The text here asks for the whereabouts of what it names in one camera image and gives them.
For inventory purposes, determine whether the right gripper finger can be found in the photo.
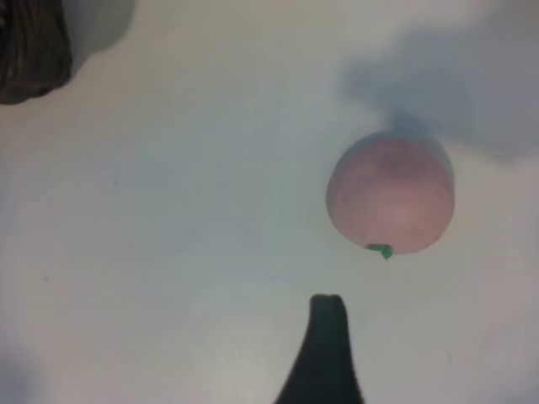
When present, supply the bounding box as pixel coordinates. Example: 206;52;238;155
271;293;370;404

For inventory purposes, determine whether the pink peach with green stem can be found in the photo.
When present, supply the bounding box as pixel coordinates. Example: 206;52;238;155
325;130;456;262

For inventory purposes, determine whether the dark brown woven basket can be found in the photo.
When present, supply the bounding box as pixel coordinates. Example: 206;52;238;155
0;0;73;105

